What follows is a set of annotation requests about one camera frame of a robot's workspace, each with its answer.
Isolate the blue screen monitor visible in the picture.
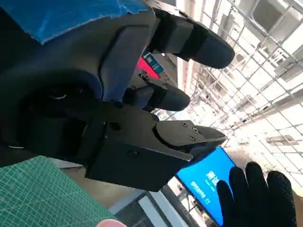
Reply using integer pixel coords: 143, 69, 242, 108
176, 146, 237, 227

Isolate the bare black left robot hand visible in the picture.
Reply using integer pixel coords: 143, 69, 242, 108
0, 0, 235, 192

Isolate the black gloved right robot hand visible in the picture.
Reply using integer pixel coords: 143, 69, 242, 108
216, 161, 298, 227

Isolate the green cutting mat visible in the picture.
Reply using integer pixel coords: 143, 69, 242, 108
0, 155, 119, 227

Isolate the red wall sign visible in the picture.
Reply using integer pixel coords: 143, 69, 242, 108
137, 50, 164, 80

